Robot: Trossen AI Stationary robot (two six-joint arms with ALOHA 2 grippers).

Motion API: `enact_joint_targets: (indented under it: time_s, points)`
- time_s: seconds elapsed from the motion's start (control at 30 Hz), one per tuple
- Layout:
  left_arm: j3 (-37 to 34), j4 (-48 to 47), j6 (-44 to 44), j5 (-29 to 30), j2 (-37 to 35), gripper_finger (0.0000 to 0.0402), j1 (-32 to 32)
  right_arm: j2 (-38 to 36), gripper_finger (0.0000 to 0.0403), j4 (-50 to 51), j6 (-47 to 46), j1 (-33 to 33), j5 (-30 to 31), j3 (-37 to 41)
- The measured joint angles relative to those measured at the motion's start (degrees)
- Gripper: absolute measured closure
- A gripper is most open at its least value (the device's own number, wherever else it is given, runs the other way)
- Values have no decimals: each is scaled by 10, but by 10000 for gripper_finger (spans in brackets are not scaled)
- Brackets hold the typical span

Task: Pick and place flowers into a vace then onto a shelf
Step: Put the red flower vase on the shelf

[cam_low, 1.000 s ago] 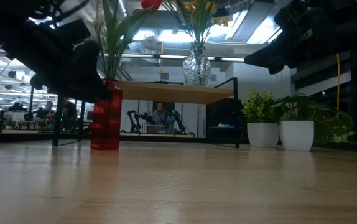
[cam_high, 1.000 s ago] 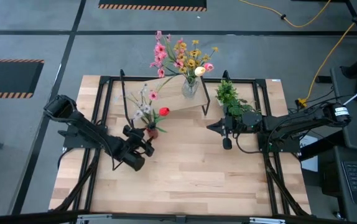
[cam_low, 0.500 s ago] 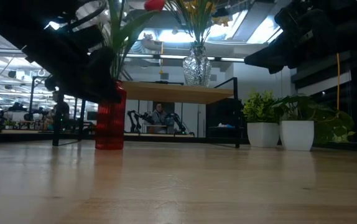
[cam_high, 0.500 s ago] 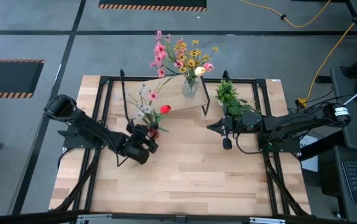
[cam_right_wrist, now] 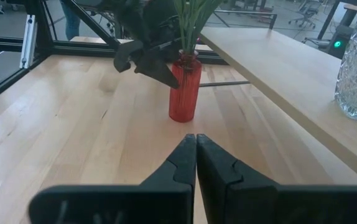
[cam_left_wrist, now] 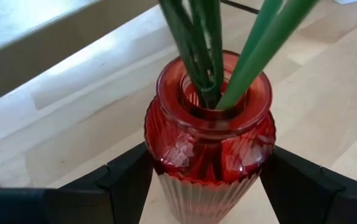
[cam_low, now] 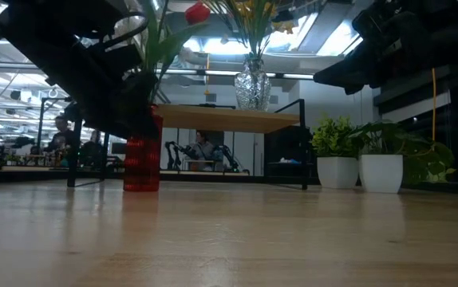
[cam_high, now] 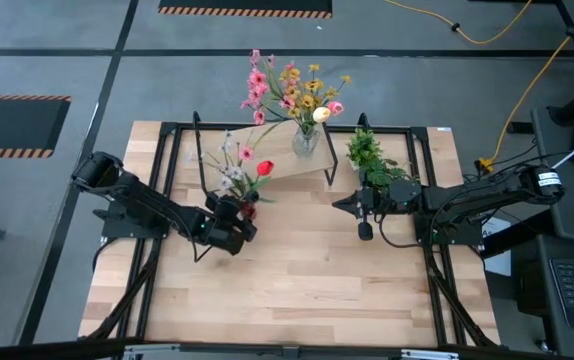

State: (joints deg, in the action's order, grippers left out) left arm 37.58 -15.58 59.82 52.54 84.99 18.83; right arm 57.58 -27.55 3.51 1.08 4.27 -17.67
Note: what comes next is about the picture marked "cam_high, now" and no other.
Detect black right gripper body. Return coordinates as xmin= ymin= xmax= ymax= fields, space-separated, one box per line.
xmin=357 ymin=185 xmax=395 ymax=242

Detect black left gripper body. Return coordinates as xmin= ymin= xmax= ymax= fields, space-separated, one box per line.
xmin=200 ymin=192 xmax=243 ymax=257

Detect white artificial flower bunch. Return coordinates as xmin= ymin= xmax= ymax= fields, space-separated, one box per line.
xmin=186 ymin=128 xmax=253 ymax=201

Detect red artificial tulip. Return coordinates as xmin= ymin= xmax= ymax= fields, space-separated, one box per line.
xmin=244 ymin=159 xmax=277 ymax=205

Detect clear crystal glass vase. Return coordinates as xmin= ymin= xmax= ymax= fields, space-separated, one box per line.
xmin=291 ymin=123 xmax=322 ymax=160

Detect pink artificial tulip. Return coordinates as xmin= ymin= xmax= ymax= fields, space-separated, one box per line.
xmin=316 ymin=100 xmax=345 ymax=131

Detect yellow artificial flower bunch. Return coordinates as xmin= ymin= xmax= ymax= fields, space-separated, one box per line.
xmin=279 ymin=63 xmax=353 ymax=134

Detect pink blossom flower spray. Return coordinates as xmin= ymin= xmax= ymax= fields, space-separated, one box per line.
xmin=239 ymin=48 xmax=298 ymax=164

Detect wooden shelf with black legs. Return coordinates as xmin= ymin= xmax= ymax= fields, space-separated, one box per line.
xmin=191 ymin=108 xmax=341 ymax=201

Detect small-leaf potted plant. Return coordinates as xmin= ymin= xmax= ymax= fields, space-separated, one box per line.
xmin=345 ymin=127 xmax=384 ymax=174

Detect black front crossbar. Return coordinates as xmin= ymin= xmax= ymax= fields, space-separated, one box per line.
xmin=0 ymin=337 xmax=574 ymax=360

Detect white paper sheet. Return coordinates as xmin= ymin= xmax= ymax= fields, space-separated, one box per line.
xmin=481 ymin=216 xmax=513 ymax=277

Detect black side desk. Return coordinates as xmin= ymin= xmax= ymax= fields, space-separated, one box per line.
xmin=509 ymin=233 xmax=574 ymax=360

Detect dark grey side table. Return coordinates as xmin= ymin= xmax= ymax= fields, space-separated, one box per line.
xmin=530 ymin=106 xmax=574 ymax=245

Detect wide black striped-edge floor mat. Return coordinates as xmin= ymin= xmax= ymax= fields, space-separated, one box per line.
xmin=157 ymin=0 xmax=334 ymax=20

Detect black floor mat two stripes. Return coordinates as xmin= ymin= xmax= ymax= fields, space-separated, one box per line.
xmin=0 ymin=94 xmax=73 ymax=160

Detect black metal table frame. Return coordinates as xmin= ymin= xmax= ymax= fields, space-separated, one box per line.
xmin=86 ymin=110 xmax=501 ymax=350

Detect yellow extension cable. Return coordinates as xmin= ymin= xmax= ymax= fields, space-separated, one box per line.
xmin=476 ymin=0 xmax=574 ymax=168
xmin=384 ymin=0 xmax=534 ymax=46

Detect silver metal bracket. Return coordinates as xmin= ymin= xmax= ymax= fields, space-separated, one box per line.
xmin=399 ymin=348 xmax=461 ymax=360
xmin=122 ymin=342 xmax=184 ymax=360

